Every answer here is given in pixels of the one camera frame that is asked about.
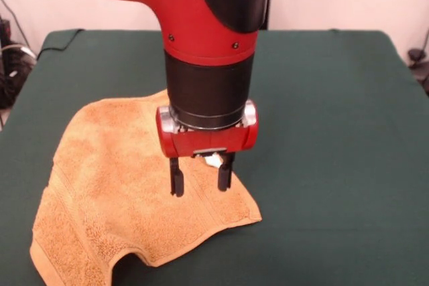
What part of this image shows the black cable tangle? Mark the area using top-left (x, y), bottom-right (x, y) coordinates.
top-left (0, 43), bottom-right (38, 110)

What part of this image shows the black plug with cable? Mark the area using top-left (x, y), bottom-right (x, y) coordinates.
top-left (407, 48), bottom-right (429, 96)

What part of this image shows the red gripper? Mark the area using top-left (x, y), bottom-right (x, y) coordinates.
top-left (156, 99), bottom-right (259, 198)

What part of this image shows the orange terry towel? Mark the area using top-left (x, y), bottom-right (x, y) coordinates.
top-left (29, 88), bottom-right (263, 286)

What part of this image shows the black box with red light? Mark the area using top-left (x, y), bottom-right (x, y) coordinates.
top-left (0, 17), bottom-right (13, 46)

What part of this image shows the dark green table cloth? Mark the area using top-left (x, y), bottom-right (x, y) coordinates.
top-left (0, 29), bottom-right (429, 286)

